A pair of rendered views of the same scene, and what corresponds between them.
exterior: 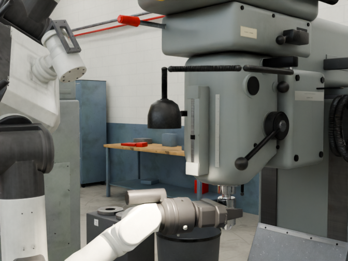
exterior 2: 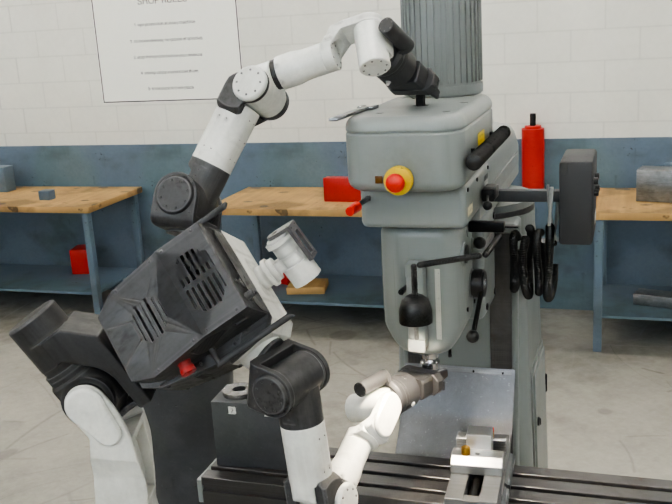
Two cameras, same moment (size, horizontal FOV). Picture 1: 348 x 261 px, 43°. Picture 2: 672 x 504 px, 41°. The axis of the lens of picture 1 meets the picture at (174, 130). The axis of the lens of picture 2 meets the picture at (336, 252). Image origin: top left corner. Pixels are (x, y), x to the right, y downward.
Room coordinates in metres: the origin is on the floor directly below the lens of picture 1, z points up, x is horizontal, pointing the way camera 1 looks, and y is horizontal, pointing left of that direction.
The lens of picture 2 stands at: (-0.63, 1.01, 2.11)
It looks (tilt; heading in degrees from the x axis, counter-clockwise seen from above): 15 degrees down; 333
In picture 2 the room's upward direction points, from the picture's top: 3 degrees counter-clockwise
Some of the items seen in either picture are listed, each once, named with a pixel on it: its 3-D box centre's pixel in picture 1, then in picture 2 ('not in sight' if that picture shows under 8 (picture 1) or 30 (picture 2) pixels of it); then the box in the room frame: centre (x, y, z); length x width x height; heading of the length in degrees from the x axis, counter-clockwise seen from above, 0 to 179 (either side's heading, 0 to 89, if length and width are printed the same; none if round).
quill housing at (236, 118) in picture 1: (228, 118); (428, 281); (1.13, -0.14, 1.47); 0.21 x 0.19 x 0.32; 44
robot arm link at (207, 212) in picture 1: (194, 215); (409, 387); (1.09, -0.05, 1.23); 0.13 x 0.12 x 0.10; 23
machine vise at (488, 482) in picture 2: not in sight; (479, 469); (1.02, -0.20, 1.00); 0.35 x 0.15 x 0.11; 137
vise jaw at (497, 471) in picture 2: not in sight; (477, 461); (1.00, -0.18, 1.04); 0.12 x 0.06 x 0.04; 47
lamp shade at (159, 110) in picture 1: (164, 113); (415, 307); (0.93, 0.02, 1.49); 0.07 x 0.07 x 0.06
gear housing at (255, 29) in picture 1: (238, 37); (428, 192); (1.15, -0.17, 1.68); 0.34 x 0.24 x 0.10; 134
